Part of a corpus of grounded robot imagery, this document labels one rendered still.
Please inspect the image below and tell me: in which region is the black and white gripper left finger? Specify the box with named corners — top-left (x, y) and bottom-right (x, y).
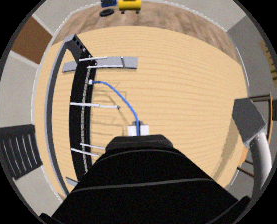
top-left (127, 121), bottom-right (137, 136)

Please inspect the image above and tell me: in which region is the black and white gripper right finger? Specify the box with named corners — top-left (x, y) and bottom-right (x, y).
top-left (139, 121), bottom-right (149, 135)

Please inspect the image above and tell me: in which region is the black metal rack frame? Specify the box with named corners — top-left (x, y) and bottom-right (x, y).
top-left (44, 34), bottom-right (138, 197)

